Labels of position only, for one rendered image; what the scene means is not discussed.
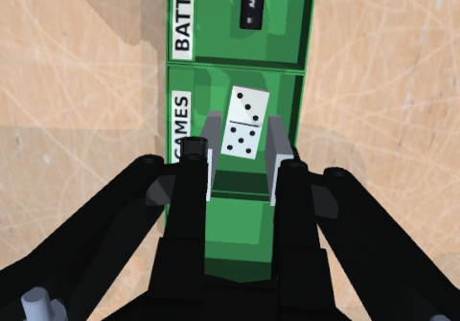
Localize black aa battery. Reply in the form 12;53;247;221
240;0;265;30

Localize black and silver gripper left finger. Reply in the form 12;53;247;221
0;110;222;321

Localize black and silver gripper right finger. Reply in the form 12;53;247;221
264;115;460;321

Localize white domino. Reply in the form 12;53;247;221
221;84;269;159

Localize green three-compartment bin rack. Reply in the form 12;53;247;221
166;0;315;283

